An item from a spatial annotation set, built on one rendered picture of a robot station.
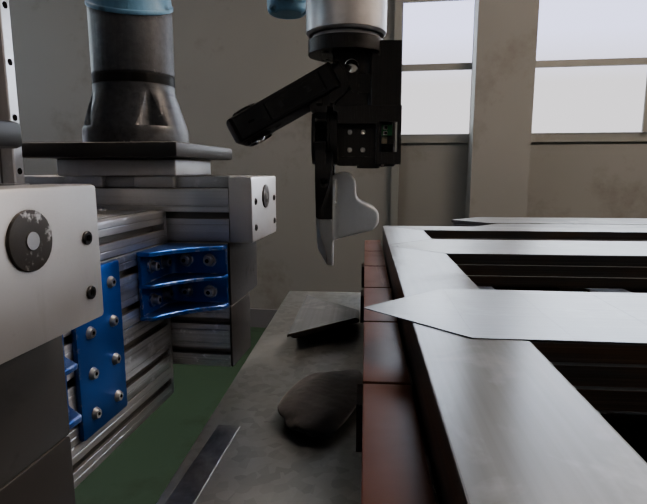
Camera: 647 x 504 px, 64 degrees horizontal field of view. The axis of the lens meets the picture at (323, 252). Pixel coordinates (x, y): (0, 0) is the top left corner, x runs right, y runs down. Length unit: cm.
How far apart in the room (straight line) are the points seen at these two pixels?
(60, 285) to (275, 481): 34
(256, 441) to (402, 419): 31
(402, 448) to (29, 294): 24
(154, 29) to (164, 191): 23
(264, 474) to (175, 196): 38
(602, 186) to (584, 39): 80
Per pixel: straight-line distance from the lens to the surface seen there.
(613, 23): 340
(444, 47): 321
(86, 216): 37
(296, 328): 95
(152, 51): 81
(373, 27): 50
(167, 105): 81
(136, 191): 77
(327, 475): 61
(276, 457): 64
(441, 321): 49
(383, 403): 42
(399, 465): 34
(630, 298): 65
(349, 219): 50
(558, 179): 327
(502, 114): 301
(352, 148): 49
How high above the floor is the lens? 100
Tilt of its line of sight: 9 degrees down
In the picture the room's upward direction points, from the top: straight up
